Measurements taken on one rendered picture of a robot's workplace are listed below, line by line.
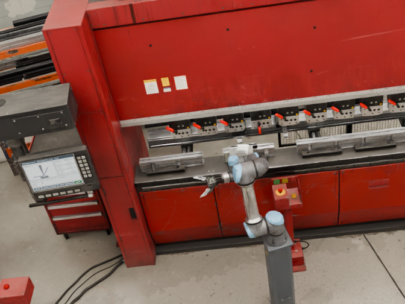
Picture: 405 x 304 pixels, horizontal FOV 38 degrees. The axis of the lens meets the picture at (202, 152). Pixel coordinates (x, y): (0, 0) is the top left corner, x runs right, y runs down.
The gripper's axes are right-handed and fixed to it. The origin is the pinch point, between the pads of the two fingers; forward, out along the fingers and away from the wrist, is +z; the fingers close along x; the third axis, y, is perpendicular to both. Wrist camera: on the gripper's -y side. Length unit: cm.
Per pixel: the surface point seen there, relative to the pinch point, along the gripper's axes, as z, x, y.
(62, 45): 58, -92, 80
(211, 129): -25.4, -38.7, 0.8
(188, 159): -4.8, -31.0, -27.4
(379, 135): -145, 4, -3
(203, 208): -7, 3, -57
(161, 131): 6, -67, -45
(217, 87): -34, -56, 33
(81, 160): 69, -30, 40
